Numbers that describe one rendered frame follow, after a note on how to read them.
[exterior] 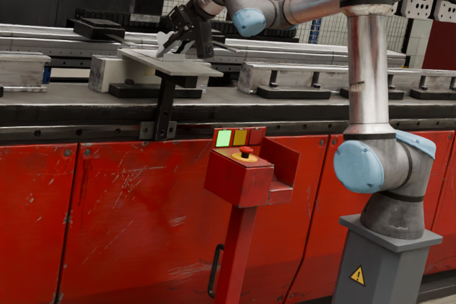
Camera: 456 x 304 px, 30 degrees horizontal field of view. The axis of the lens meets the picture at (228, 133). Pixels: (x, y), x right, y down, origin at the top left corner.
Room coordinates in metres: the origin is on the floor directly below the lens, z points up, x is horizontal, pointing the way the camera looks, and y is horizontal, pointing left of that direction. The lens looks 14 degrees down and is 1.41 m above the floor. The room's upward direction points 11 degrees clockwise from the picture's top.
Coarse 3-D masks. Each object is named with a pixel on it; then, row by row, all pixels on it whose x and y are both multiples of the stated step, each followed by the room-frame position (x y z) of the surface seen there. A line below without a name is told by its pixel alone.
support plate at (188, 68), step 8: (128, 56) 2.33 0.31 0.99; (136, 56) 2.30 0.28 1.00; (152, 64) 2.24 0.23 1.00; (160, 64) 2.25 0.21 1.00; (168, 64) 2.27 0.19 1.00; (176, 64) 2.29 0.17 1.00; (184, 64) 2.31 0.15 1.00; (192, 64) 2.34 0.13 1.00; (200, 64) 2.36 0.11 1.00; (168, 72) 2.18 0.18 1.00; (176, 72) 2.19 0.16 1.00; (184, 72) 2.20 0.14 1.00; (192, 72) 2.22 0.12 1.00; (200, 72) 2.25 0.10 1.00; (208, 72) 2.27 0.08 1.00; (216, 72) 2.29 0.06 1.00
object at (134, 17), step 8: (136, 0) 2.41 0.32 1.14; (144, 0) 2.42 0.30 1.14; (152, 0) 2.44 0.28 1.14; (160, 0) 2.46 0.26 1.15; (136, 8) 2.41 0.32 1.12; (144, 8) 2.43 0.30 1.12; (152, 8) 2.44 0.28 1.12; (160, 8) 2.46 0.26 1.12; (136, 16) 2.42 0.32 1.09; (144, 16) 2.44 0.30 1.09; (152, 16) 2.46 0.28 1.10
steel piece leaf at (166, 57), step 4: (136, 52) 2.37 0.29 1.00; (140, 52) 2.37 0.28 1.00; (144, 52) 2.38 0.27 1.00; (148, 52) 2.39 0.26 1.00; (152, 52) 2.40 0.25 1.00; (156, 52) 2.42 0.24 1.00; (152, 56) 2.34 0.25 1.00; (164, 56) 2.30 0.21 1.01; (168, 56) 2.32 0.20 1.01; (172, 56) 2.33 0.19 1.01; (176, 56) 2.34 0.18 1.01; (180, 56) 2.35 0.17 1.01; (184, 56) 2.36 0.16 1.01; (160, 60) 2.31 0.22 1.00; (164, 60) 2.31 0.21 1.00; (168, 60) 2.32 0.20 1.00; (172, 60) 2.33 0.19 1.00; (176, 60) 2.34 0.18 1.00; (180, 60) 2.36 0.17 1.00
